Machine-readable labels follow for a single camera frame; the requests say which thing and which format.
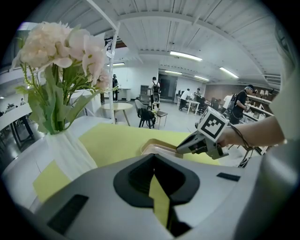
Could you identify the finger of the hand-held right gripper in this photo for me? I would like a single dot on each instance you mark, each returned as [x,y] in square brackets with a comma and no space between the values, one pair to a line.
[191,144]

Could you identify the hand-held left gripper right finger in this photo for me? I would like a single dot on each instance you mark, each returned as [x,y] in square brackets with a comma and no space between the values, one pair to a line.
[182,185]

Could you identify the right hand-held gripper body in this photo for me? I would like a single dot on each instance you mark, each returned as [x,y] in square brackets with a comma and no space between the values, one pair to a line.
[212,125]

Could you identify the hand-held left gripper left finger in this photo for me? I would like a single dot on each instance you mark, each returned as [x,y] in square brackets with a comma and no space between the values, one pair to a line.
[131,185]

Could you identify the beige plastic tray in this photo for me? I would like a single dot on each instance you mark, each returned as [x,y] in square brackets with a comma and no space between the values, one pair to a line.
[152,143]

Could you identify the person's right forearm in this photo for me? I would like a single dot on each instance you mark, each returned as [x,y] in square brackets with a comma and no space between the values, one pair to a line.
[260,133]

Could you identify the white table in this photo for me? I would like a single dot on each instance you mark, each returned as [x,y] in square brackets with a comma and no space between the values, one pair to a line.
[192,102]

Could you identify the small dark stool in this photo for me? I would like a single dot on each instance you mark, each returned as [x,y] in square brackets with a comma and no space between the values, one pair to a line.
[161,114]

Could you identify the yellow table mat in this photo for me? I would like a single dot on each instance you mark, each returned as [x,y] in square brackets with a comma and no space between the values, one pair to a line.
[117,143]

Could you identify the ceiling strip light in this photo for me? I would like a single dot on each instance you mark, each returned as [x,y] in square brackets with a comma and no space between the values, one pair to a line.
[229,72]
[201,78]
[173,72]
[185,56]
[116,64]

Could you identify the black bag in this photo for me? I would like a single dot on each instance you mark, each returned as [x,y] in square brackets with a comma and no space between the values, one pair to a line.
[146,116]

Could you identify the white shelving unit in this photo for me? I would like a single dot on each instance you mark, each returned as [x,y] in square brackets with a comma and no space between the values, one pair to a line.
[260,103]

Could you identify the dark double door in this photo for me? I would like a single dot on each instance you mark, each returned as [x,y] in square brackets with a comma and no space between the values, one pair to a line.
[167,86]

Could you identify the grey armchair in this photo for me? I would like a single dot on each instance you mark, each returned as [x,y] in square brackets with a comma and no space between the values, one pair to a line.
[140,105]

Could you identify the white ribbed vase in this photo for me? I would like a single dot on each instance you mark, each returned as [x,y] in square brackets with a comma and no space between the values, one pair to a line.
[68,152]

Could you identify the person's white shirt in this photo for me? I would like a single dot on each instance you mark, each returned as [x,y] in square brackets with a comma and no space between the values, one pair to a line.
[288,105]

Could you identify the round wooden side table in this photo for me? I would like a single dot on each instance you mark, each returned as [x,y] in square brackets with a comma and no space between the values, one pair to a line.
[117,106]

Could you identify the yellow paper sheet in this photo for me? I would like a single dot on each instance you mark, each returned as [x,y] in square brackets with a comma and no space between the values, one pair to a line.
[50,180]

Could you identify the pale pink artificial flowers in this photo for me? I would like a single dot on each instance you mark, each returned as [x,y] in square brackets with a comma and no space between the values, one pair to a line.
[58,51]

